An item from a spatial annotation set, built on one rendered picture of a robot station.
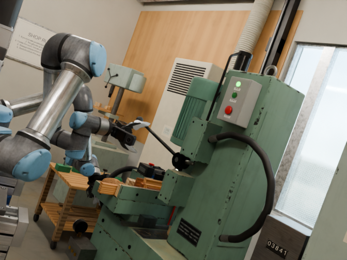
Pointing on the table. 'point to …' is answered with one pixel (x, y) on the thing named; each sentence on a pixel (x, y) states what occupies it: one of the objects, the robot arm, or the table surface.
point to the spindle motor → (193, 106)
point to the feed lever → (178, 159)
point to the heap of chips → (111, 181)
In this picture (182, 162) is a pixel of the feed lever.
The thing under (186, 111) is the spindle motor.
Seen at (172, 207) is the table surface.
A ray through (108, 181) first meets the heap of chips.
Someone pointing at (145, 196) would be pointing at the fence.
